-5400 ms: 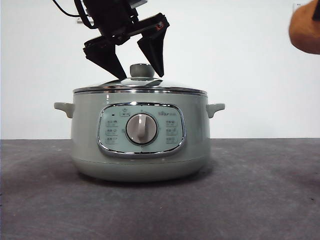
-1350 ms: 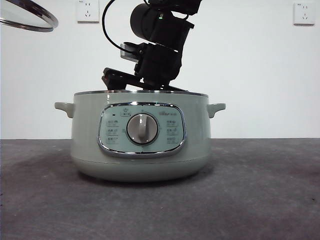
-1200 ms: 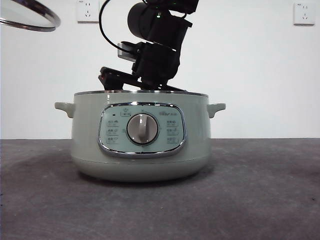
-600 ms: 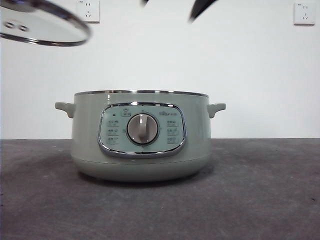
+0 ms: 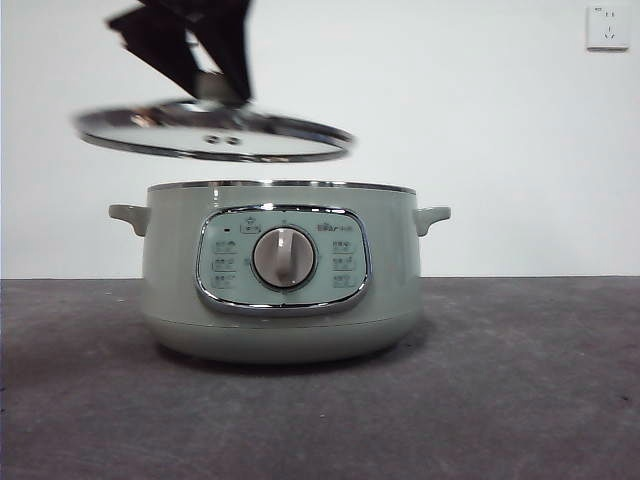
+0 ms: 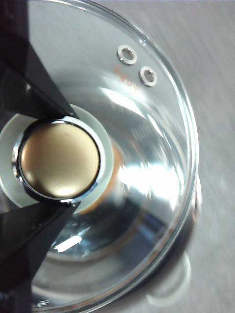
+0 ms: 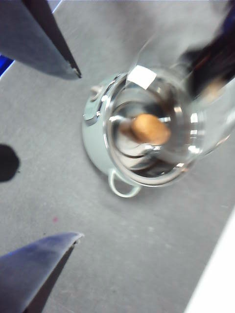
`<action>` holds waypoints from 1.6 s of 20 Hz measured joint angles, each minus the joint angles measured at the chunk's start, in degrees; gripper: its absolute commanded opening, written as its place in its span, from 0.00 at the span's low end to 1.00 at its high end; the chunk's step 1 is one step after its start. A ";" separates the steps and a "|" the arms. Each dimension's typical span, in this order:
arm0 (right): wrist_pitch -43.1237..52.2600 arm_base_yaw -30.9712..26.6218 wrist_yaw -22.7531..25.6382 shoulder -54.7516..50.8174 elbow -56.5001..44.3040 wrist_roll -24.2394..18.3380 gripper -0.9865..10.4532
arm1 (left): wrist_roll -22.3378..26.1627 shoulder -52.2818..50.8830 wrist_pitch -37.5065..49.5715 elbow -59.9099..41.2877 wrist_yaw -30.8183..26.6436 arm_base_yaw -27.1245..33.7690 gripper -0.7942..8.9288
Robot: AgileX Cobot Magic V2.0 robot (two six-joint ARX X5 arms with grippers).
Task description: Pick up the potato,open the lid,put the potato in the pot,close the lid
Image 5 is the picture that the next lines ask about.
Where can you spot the white wall socket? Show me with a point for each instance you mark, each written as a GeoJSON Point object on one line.
{"type": "Point", "coordinates": [607, 30]}

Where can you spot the glass lid with green knob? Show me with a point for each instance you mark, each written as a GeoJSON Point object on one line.
{"type": "Point", "coordinates": [165, 137]}

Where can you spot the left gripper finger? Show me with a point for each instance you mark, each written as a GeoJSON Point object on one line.
{"type": "Point", "coordinates": [230, 40]}
{"type": "Point", "coordinates": [160, 45]}

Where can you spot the pale green electric pot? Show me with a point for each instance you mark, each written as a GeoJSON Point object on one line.
{"type": "Point", "coordinates": [400, 280]}

